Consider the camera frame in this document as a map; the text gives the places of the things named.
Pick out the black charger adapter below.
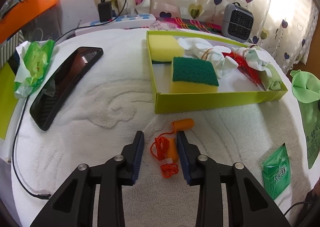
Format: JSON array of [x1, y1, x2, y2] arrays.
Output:
[[97, 0, 128, 22]]

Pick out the lime green box lid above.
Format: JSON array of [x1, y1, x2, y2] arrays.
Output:
[[0, 60, 19, 140]]

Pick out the black smartphone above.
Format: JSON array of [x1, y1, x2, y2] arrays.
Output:
[[29, 47, 104, 131]]

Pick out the lime green cardboard box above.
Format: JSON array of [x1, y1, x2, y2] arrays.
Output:
[[146, 30, 288, 114]]

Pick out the light green cloth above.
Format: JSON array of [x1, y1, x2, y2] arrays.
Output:
[[290, 70, 320, 170], [259, 64, 282, 91]]

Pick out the striped box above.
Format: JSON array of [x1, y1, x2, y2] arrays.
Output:
[[0, 33, 24, 70]]

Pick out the small grey fan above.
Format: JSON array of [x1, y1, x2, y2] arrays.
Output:
[[221, 2, 254, 40]]

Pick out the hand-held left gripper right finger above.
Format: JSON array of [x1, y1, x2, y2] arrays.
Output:
[[176, 132, 292, 227]]

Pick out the red string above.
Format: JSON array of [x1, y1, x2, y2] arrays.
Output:
[[222, 52, 265, 87]]

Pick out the rolled light green cloth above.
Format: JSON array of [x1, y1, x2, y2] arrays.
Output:
[[259, 64, 282, 91]]

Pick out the pink printed plastic wrapper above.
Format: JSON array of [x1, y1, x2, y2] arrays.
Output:
[[149, 22, 178, 31]]

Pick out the colourful striped cloth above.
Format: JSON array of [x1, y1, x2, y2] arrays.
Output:
[[150, 18, 223, 35]]

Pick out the black charging cable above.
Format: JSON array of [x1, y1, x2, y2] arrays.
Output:
[[11, 19, 83, 200]]

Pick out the green tissue packet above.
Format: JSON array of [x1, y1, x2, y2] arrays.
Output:
[[14, 39, 55, 99]]

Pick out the green plastic packet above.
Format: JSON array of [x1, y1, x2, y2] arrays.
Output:
[[261, 143, 292, 201]]

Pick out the orange corded earplugs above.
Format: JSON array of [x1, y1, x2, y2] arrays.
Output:
[[150, 120, 192, 179]]

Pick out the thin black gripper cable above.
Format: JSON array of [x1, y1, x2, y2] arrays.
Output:
[[284, 201, 315, 216]]

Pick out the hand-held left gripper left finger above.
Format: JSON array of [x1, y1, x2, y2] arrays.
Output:
[[29, 130, 145, 227]]

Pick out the white power strip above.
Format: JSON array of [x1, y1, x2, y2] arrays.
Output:
[[75, 13, 156, 36]]

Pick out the yellow sponge with green scourer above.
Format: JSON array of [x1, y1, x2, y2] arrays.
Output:
[[169, 57, 219, 94]]

